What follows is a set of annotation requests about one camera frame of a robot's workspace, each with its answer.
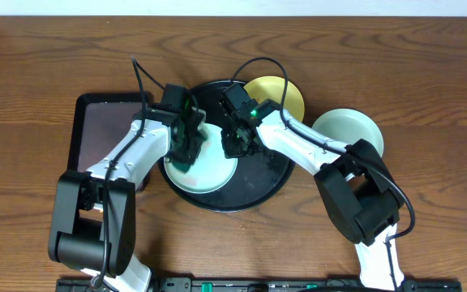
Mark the light green plate front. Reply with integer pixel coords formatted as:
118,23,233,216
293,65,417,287
311,109,384,157

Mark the rectangular black tray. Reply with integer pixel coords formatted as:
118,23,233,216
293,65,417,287
67,92,141,172

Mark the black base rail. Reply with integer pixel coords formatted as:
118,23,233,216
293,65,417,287
57,277,464,292

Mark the light green plate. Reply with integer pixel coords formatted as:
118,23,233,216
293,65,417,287
163,123,238,194
311,109,384,157

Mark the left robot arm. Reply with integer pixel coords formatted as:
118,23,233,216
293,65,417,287
48,84,207,291

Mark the yellow plate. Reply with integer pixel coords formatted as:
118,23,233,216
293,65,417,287
243,76,305,122

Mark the green sponge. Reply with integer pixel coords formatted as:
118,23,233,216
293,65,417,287
172,161,191,173

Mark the round black tray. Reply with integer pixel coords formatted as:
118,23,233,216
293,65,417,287
158,79,294,213

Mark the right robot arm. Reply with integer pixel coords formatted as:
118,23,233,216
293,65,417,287
220,84,413,291

